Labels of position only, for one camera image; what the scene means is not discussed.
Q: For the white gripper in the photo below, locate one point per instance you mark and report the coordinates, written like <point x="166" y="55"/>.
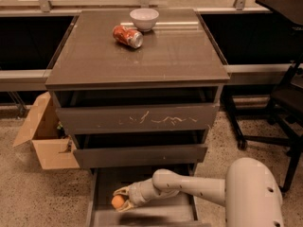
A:
<point x="134" y="194"/>

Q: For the orange fruit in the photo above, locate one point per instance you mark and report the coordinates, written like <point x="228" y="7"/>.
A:
<point x="118" y="201"/>

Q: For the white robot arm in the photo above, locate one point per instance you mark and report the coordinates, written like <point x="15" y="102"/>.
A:
<point x="248" y="192"/>

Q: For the grey bottom drawer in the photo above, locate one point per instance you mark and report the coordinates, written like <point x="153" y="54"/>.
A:
<point x="179" y="211"/>

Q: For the grey drawer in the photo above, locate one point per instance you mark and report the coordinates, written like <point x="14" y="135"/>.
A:
<point x="141" y="149"/>
<point x="179" y="211"/>
<point x="115" y="111"/>

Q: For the grey middle drawer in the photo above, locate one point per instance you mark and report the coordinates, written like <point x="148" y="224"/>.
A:
<point x="141" y="149"/>

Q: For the grey top drawer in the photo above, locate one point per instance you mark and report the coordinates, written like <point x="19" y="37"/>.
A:
<point x="115" y="111"/>

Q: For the grey drawer cabinet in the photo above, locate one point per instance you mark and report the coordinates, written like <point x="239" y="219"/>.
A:
<point x="175" y="54"/>

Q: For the brown cardboard box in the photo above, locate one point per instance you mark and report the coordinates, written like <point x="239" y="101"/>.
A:
<point x="40" y="129"/>

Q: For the crushed orange soda can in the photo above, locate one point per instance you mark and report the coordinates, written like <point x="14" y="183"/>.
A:
<point x="128" y="36"/>

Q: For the black office chair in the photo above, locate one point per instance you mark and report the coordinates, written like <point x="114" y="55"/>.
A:
<point x="285" y="107"/>

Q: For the white bowl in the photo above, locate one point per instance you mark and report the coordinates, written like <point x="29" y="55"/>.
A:
<point x="144" y="19"/>

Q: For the metal window railing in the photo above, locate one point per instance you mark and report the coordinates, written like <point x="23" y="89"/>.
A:
<point x="142" y="0"/>

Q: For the black side table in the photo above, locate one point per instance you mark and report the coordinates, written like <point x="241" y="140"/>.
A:
<point x="290" y="9"/>

